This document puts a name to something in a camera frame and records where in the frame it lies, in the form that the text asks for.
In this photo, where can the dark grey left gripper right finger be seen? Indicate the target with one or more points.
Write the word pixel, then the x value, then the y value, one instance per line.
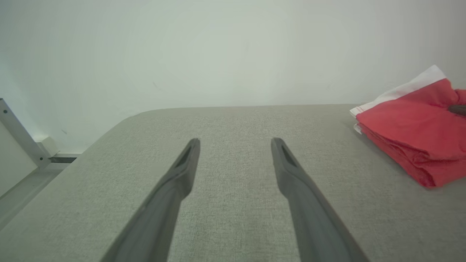
pixel 313 225

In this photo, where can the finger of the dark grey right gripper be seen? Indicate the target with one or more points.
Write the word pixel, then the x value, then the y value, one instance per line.
pixel 459 110

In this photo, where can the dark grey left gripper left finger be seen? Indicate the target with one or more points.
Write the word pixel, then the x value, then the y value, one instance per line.
pixel 160 218

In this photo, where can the red shorts with white panel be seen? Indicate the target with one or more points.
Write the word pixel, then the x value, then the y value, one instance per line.
pixel 411 105

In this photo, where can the white baseboard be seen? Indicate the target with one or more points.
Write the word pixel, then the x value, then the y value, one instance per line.
pixel 47 145

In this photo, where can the white flat panel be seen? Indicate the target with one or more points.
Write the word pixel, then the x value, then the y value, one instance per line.
pixel 11 163

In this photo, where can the grey metal frame bar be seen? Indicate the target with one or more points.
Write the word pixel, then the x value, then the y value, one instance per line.
pixel 18 131

